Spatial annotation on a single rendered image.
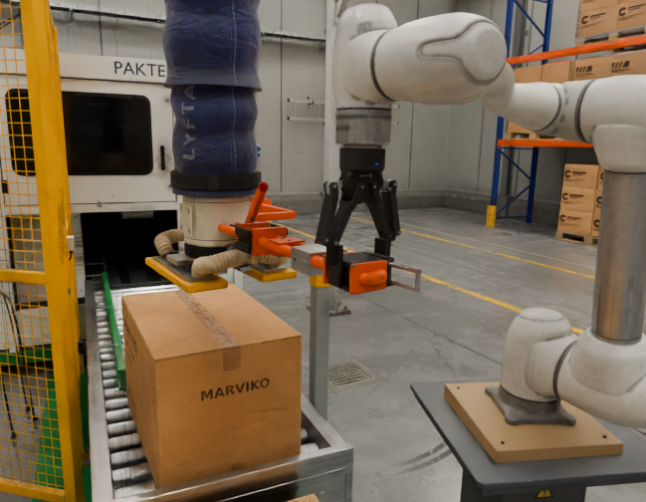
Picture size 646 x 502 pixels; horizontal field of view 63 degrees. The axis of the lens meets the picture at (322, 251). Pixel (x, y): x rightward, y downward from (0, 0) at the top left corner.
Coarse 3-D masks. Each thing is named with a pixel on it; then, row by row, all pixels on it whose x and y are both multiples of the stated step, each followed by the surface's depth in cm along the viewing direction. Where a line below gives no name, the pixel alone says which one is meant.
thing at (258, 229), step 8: (240, 224) 118; (248, 224) 119; (256, 224) 120; (264, 224) 121; (272, 224) 121; (240, 232) 115; (248, 232) 111; (256, 232) 112; (264, 232) 113; (272, 232) 114; (280, 232) 115; (240, 240) 117; (248, 240) 114; (256, 240) 112; (240, 248) 115; (248, 248) 112; (256, 248) 112; (264, 248) 113
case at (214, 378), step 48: (144, 336) 143; (192, 336) 143; (240, 336) 144; (288, 336) 145; (144, 384) 146; (192, 384) 134; (240, 384) 140; (288, 384) 147; (144, 432) 154; (192, 432) 136; (240, 432) 143; (288, 432) 150
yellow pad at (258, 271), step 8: (248, 264) 138; (256, 264) 138; (248, 272) 135; (256, 272) 132; (264, 272) 131; (272, 272) 132; (280, 272) 132; (288, 272) 133; (296, 272) 134; (264, 280) 129; (272, 280) 130
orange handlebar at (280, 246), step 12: (264, 204) 169; (264, 216) 149; (276, 216) 151; (288, 216) 153; (228, 228) 125; (264, 240) 110; (276, 240) 107; (288, 240) 107; (300, 240) 107; (276, 252) 106; (288, 252) 102; (312, 264) 95; (360, 276) 84; (372, 276) 84; (384, 276) 85
